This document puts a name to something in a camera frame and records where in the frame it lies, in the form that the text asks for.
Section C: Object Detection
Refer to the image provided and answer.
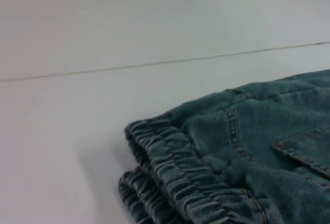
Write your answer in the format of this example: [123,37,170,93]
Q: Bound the blue denim shorts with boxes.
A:
[118,69,330,224]

